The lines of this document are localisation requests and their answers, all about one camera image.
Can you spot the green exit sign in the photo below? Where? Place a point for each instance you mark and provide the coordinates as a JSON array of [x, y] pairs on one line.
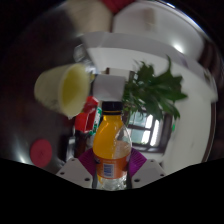
[[173, 127]]

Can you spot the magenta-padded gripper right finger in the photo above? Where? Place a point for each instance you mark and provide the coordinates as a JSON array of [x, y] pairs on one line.
[[148, 171]]

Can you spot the orange drink bottle black cap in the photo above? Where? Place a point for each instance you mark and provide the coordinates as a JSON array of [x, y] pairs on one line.
[[111, 146]]

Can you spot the pale yellow cup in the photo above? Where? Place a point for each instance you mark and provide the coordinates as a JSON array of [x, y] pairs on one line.
[[66, 88]]

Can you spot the flat round red coaster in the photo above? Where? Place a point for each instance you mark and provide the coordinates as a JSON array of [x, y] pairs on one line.
[[41, 153]]

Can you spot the clear glass disc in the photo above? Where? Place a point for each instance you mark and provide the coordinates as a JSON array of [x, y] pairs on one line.
[[80, 52]]

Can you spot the red pouch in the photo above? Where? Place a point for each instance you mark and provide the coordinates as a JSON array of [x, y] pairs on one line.
[[86, 116]]

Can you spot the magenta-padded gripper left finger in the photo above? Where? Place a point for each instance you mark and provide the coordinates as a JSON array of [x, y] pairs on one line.
[[75, 171]]

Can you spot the leafy plant in white pot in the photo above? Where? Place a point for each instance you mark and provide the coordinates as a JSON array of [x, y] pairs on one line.
[[153, 90]]

